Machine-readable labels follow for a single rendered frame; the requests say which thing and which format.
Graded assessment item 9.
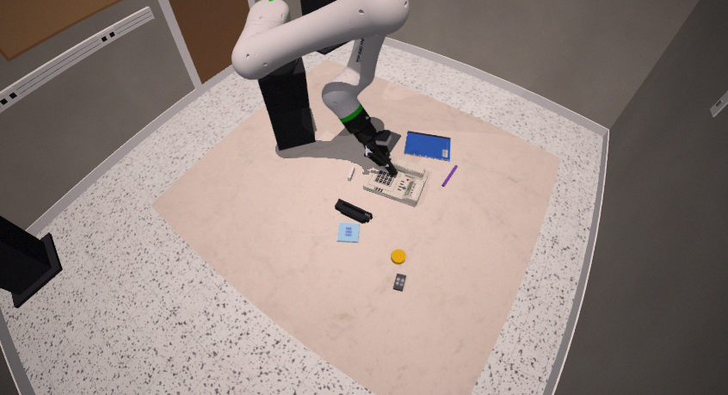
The light blue note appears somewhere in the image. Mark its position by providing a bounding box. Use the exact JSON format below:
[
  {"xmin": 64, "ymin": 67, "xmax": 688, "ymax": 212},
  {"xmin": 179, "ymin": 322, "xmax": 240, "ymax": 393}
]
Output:
[{"xmin": 337, "ymin": 222, "xmax": 360, "ymax": 243}]

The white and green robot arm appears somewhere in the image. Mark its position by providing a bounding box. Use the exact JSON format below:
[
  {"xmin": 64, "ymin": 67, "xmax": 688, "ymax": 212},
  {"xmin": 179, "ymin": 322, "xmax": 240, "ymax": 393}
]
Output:
[{"xmin": 231, "ymin": 0, "xmax": 410, "ymax": 133}]

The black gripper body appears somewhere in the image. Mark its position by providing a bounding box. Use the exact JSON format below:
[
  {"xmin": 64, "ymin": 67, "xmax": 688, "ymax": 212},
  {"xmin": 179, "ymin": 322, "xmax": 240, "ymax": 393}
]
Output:
[{"xmin": 353, "ymin": 121, "xmax": 376, "ymax": 151}]

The yellow short cylinder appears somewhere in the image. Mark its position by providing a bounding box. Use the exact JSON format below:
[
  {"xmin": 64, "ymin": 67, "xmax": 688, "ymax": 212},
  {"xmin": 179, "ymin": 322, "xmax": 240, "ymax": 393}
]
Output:
[{"xmin": 391, "ymin": 250, "xmax": 406, "ymax": 264}]

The blue notebook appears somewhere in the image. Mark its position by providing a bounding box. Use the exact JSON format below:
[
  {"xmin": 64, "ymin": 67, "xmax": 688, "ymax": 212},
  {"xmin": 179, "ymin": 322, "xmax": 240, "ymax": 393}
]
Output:
[{"xmin": 404, "ymin": 131, "xmax": 451, "ymax": 161}]

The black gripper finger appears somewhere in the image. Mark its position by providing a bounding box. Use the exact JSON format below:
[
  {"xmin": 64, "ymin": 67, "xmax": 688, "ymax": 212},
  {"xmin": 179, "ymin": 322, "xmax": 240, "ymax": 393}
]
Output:
[
  {"xmin": 364, "ymin": 142, "xmax": 398, "ymax": 176},
  {"xmin": 379, "ymin": 145, "xmax": 398, "ymax": 173}
]

